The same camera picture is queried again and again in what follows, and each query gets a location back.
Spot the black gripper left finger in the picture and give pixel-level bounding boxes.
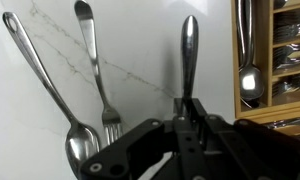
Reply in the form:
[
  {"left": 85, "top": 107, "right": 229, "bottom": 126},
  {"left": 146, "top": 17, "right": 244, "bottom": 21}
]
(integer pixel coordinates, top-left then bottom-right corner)
[{"left": 79, "top": 97, "right": 208, "bottom": 180}]

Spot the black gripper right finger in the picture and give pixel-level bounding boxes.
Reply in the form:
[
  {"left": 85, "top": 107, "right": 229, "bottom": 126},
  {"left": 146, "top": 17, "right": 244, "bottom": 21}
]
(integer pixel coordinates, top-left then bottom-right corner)
[{"left": 189, "top": 97, "right": 300, "bottom": 180}]

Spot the teardrop handle steel fork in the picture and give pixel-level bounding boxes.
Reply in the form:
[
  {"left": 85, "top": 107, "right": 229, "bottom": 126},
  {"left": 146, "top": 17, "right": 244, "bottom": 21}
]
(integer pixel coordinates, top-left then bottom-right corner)
[{"left": 180, "top": 14, "right": 200, "bottom": 101}]

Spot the small steel spoon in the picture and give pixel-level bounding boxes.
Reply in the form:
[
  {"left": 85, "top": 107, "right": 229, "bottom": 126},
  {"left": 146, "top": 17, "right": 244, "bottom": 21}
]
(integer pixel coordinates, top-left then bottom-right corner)
[{"left": 262, "top": 116, "right": 300, "bottom": 130}]

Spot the large steel serving spoon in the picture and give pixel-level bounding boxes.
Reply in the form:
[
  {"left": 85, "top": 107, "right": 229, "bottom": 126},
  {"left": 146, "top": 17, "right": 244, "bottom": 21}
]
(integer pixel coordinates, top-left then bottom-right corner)
[
  {"left": 237, "top": 0, "right": 267, "bottom": 102},
  {"left": 235, "top": 0, "right": 264, "bottom": 110}
]

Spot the large wooden cutlery tray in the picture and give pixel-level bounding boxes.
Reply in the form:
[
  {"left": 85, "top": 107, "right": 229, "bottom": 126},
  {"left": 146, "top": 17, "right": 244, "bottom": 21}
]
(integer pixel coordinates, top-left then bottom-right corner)
[{"left": 230, "top": 0, "right": 300, "bottom": 120}]

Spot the steel spoon with holed handle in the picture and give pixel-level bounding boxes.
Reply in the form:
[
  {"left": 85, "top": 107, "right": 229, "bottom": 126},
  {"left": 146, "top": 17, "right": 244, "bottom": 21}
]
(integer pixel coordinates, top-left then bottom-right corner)
[{"left": 1, "top": 11, "right": 102, "bottom": 180}]

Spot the slim handle steel fork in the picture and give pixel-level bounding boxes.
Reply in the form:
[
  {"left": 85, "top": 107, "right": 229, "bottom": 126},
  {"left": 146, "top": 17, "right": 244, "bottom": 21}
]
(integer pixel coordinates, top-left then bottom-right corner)
[{"left": 73, "top": 0, "right": 125, "bottom": 147}]

